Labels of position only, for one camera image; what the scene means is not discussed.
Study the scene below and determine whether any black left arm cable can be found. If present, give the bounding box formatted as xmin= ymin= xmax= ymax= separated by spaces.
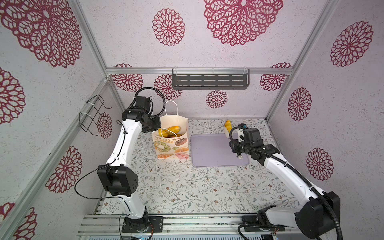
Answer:
xmin=74 ymin=86 xmax=166 ymax=240

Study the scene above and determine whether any orange oval fake bread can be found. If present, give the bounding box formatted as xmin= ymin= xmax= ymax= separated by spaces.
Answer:
xmin=224 ymin=120 xmax=233 ymax=134

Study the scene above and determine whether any lavender cutting board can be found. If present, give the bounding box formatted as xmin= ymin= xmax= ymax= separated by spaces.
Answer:
xmin=190 ymin=134 xmax=250 ymax=168

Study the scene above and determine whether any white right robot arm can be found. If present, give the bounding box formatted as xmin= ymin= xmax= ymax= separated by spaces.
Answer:
xmin=225 ymin=123 xmax=344 ymax=240

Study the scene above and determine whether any black wire wall basket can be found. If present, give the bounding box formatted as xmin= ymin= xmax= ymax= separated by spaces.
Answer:
xmin=78 ymin=94 xmax=113 ymax=138

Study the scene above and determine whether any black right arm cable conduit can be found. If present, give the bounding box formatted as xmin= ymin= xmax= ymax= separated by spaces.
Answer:
xmin=229 ymin=123 xmax=344 ymax=240

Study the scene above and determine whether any printed paper bakery bag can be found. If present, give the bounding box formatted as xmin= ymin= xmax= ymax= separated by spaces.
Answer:
xmin=152 ymin=100 xmax=190 ymax=161

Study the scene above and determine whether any grey wall shelf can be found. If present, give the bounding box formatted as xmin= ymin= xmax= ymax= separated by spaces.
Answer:
xmin=171 ymin=69 xmax=250 ymax=90

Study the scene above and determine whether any orange fake croissant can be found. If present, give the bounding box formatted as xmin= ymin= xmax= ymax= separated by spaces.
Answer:
xmin=167 ymin=126 xmax=181 ymax=134

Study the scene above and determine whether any round orange fake bun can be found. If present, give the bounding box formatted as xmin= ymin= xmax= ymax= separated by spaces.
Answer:
xmin=158 ymin=129 xmax=171 ymax=138

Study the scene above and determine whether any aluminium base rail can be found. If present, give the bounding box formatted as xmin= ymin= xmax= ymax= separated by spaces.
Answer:
xmin=77 ymin=214 xmax=306 ymax=240

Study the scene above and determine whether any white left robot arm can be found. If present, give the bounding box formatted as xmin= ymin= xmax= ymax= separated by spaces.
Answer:
xmin=97 ymin=97 xmax=159 ymax=233

